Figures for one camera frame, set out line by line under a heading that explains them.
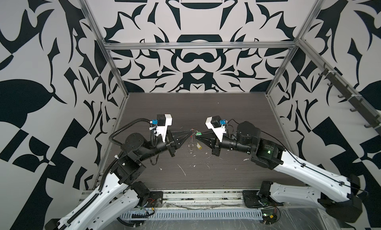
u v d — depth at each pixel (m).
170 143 0.48
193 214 0.65
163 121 0.48
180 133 0.52
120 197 0.59
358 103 0.54
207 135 0.55
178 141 0.53
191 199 0.76
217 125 0.48
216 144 0.51
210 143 0.54
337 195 0.40
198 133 0.56
